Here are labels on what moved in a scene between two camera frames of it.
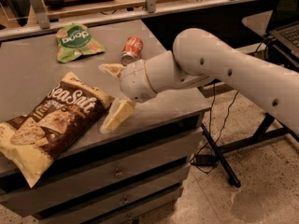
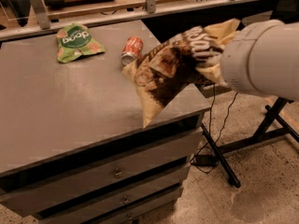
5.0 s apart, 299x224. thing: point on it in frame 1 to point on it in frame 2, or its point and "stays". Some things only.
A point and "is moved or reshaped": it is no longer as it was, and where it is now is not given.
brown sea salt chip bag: [69, 112] is moved or reshaped
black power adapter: [205, 160] stays
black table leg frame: [262, 133] stays
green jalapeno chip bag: [75, 40] stays
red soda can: [132, 49] stays
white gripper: [135, 80] to [239, 61]
